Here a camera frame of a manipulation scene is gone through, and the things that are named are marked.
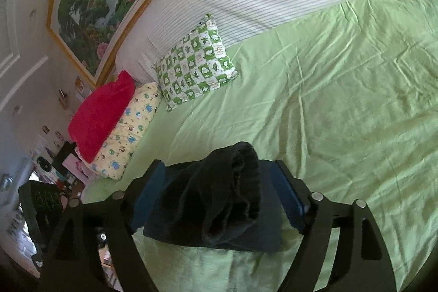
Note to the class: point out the green checkered pillow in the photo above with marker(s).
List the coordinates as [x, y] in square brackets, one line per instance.
[195, 66]

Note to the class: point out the black chair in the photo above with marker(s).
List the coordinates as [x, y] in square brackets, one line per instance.
[41, 206]

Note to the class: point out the yellow cartoon print pillow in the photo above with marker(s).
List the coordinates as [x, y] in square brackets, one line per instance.
[126, 134]

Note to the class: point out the pink cloth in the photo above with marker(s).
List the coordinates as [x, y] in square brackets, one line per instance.
[80, 167]

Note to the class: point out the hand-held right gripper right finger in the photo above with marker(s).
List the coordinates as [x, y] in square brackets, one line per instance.
[289, 196]

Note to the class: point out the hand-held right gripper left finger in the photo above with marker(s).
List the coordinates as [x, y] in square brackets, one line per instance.
[145, 206]

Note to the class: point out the green bed sheet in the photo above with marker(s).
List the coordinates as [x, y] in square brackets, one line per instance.
[342, 107]

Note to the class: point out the orange wall sticker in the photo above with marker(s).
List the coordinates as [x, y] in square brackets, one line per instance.
[79, 83]

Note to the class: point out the red fluffy towel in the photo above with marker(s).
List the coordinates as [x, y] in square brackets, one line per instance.
[99, 117]

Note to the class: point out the black pants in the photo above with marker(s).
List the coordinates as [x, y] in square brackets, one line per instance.
[222, 196]

